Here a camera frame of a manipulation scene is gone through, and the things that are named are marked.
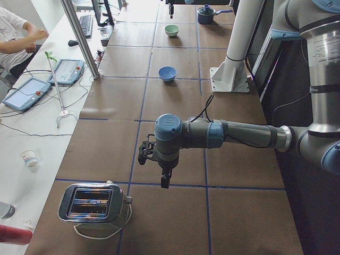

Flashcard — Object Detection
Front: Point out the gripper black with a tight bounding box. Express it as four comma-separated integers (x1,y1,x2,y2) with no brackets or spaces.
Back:
166,0,176,19
158,157,179,189

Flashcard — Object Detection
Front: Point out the green bowl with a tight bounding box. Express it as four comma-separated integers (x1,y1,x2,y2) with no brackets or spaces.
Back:
164,24,179,37

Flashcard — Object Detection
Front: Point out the blue bowl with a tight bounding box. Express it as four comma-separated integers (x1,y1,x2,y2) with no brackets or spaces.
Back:
158,66,177,82

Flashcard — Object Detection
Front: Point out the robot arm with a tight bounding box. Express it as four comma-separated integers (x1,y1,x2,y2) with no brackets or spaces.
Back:
138,1,339,188

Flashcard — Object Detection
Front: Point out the blue saucepan with glass lid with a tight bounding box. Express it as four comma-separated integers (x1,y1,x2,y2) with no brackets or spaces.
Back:
197,4,233,24

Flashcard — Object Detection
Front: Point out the silver toaster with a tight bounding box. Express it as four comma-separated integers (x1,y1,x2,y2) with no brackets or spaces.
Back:
58,182,132,230

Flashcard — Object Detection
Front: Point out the black monitor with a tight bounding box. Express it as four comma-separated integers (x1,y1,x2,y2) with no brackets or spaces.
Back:
91,0,114,27

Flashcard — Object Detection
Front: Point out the orange black connector far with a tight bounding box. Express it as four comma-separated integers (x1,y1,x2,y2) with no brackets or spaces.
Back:
94,49,104,63

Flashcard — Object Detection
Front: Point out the black keyboard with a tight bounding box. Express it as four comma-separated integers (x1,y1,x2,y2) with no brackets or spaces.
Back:
79,15,93,38

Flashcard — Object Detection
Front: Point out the black computer mouse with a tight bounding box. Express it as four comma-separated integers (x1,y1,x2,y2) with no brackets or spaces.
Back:
67,40,79,47

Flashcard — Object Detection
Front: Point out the far teach pendant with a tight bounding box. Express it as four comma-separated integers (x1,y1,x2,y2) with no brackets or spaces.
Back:
50,59,84,87

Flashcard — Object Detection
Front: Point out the teach pendant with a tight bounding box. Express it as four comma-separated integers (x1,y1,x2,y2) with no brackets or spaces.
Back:
50,59,84,87
2,77,51,111

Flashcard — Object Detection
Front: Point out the reacher grabber stick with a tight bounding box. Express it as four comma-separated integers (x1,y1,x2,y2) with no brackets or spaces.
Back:
45,51,77,129

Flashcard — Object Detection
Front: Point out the paper cup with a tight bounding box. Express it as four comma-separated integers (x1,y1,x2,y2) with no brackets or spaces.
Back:
20,150,38,167

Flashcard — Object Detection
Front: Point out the seated person white shirt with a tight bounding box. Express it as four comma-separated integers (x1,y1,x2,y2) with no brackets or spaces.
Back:
1,7,49,78

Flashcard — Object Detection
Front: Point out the near teach pendant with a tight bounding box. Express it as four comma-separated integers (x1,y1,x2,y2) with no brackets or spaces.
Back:
2,77,51,111

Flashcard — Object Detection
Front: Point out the red bottle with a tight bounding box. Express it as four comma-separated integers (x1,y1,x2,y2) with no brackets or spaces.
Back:
1,225,33,245

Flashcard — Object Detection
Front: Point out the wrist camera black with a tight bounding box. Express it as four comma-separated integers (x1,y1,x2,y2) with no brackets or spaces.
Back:
138,134,157,165

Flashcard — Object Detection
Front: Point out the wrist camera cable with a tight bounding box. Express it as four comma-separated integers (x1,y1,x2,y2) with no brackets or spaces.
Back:
185,94,266,148

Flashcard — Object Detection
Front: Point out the white camera pole with base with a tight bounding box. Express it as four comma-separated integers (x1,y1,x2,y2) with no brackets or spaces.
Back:
210,0,265,93

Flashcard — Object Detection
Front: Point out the aluminium frame post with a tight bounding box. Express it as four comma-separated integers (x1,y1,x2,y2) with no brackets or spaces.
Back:
61,0,100,80

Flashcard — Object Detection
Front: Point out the white toaster cord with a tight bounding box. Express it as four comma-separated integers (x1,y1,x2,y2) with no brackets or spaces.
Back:
72,204,132,239

